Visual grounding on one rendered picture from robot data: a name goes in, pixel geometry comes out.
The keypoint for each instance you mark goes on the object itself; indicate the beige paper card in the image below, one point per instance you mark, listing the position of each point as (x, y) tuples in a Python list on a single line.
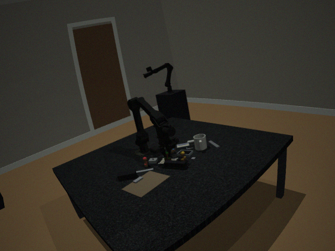
[(162, 161)]

